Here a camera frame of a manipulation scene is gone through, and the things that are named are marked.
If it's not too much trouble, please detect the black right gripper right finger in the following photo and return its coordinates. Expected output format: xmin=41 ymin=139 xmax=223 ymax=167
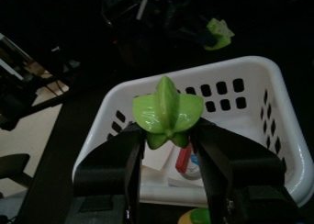
xmin=188 ymin=117 xmax=306 ymax=224

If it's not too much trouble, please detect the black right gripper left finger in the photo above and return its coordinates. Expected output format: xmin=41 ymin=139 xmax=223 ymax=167
xmin=72 ymin=121 xmax=147 ymax=224

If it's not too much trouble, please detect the green starfruit toy piece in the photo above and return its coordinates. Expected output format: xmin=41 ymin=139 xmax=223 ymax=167
xmin=131 ymin=75 xmax=204 ymax=151
xmin=201 ymin=17 xmax=235 ymax=51

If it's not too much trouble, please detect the red flat toy piece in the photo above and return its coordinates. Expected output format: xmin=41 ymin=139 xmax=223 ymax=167
xmin=175 ymin=143 xmax=193 ymax=174

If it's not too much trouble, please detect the yellow and green toy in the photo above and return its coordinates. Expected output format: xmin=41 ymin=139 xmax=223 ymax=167
xmin=176 ymin=207 xmax=212 ymax=224

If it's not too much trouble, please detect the black chair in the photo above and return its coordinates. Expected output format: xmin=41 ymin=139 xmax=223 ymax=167
xmin=0 ymin=153 xmax=34 ymax=189

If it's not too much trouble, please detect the white plastic perforated basket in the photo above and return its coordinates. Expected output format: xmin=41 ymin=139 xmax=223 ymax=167
xmin=70 ymin=55 xmax=314 ymax=208

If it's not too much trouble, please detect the white metal bar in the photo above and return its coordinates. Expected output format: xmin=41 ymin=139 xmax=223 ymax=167
xmin=135 ymin=0 xmax=165 ymax=21

